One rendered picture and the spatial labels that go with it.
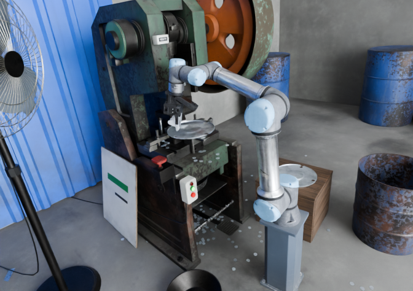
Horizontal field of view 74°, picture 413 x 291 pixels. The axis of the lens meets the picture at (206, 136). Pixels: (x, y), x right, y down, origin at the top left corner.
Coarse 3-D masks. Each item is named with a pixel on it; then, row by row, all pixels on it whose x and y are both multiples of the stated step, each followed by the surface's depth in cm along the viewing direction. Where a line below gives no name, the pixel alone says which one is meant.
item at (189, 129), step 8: (192, 120) 178; (200, 120) 177; (168, 128) 168; (184, 128) 166; (192, 128) 164; (200, 128) 164; (208, 128) 164; (184, 136) 156; (192, 136) 155; (200, 136) 153
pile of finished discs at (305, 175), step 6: (282, 168) 196; (288, 168) 196; (294, 168) 195; (300, 168) 194; (306, 168) 194; (294, 174) 187; (300, 174) 186; (306, 174) 187; (312, 174) 186; (300, 180) 180; (306, 180) 180; (300, 186) 174; (306, 186) 174
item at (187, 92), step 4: (184, 84) 159; (188, 84) 161; (184, 88) 160; (188, 88) 162; (184, 92) 161; (188, 92) 163; (188, 96) 161; (160, 100) 164; (164, 100) 161; (160, 104) 165; (184, 108) 159; (188, 108) 161
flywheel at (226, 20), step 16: (208, 0) 168; (224, 0) 160; (240, 0) 149; (208, 16) 169; (224, 16) 164; (240, 16) 157; (208, 32) 172; (224, 32) 168; (240, 32) 160; (208, 48) 182; (224, 48) 172; (240, 48) 164; (224, 64) 177; (240, 64) 164; (208, 80) 187
